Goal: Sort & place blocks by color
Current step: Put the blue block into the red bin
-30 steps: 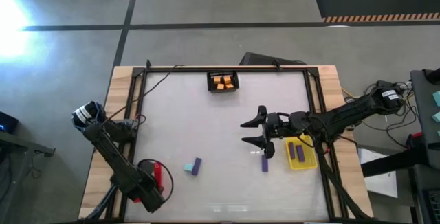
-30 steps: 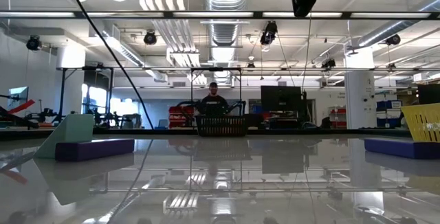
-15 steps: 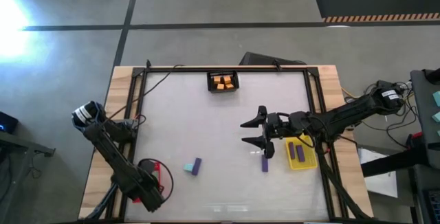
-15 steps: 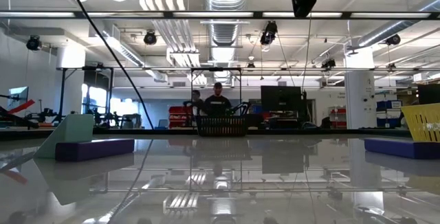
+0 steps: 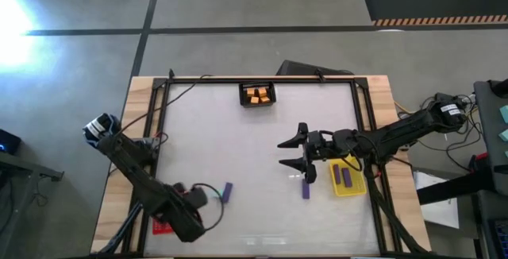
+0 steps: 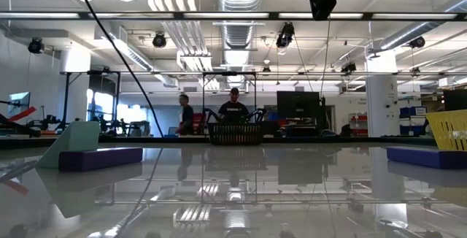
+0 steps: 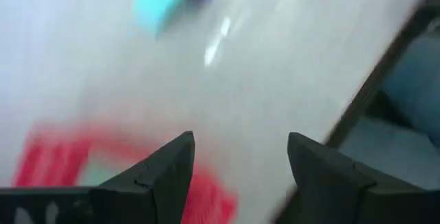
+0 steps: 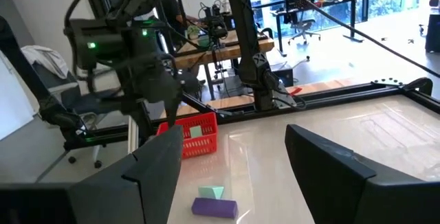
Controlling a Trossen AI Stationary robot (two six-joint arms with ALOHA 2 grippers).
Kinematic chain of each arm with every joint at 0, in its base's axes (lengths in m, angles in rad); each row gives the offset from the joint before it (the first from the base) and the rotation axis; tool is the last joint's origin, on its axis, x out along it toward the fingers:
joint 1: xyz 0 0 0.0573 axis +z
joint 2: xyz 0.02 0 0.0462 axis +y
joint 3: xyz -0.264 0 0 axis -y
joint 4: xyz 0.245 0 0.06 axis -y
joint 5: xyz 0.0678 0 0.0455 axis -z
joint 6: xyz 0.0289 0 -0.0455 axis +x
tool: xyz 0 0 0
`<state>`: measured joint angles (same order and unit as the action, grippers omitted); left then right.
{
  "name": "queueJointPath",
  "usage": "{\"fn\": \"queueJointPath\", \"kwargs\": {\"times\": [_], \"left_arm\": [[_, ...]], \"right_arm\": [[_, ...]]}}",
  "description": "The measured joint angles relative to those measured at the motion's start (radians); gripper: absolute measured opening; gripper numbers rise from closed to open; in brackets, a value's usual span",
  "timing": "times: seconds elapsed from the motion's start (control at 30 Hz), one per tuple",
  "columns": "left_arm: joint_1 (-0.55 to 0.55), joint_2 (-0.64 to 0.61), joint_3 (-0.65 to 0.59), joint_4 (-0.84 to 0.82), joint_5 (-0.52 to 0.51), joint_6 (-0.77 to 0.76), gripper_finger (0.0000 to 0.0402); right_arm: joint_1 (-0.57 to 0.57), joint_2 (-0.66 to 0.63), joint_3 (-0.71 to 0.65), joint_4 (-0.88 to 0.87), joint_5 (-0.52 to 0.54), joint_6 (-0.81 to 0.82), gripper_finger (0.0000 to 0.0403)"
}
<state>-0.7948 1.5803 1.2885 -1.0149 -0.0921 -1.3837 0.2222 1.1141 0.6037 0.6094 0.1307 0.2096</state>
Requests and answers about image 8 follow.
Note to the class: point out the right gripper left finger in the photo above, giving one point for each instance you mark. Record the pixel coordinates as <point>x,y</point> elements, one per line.
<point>151,182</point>

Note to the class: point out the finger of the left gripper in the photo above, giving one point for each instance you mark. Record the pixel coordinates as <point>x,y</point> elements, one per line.
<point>172,105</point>

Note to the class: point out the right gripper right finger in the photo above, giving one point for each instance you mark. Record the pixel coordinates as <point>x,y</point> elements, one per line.
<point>343,189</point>

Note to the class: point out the small teal block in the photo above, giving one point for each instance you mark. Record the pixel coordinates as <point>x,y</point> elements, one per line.
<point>209,192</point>

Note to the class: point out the long purple block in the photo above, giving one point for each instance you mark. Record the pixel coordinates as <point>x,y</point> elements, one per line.
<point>213,208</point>

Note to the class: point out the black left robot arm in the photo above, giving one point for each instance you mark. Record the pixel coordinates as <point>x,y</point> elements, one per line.
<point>251,28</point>

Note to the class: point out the red plastic basket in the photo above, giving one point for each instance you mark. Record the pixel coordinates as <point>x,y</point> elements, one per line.
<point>199,146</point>

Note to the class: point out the person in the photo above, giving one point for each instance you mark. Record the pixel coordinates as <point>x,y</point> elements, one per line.
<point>172,9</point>

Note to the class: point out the wooden workbench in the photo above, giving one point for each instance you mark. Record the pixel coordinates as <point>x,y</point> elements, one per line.
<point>220,54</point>

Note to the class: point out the dark wheeled office chair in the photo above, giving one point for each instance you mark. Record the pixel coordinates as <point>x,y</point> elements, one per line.
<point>79,103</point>

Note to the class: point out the white cloth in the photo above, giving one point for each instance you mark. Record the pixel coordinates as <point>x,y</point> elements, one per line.
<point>44,59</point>

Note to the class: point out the red tag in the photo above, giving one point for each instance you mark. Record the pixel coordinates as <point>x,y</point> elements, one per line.
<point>295,90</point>

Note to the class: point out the black computer box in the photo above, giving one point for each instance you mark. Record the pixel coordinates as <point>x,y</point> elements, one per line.
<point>285,76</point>

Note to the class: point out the white board panel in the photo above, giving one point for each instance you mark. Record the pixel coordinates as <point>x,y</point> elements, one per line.
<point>10,100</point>

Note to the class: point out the black office desk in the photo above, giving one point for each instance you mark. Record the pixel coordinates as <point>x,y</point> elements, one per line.
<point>354,14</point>

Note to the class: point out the black cabinet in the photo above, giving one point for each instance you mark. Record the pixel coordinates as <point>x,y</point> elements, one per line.
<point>433,28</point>

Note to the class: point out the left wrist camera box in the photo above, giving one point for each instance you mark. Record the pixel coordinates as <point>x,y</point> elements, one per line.
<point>98,43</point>

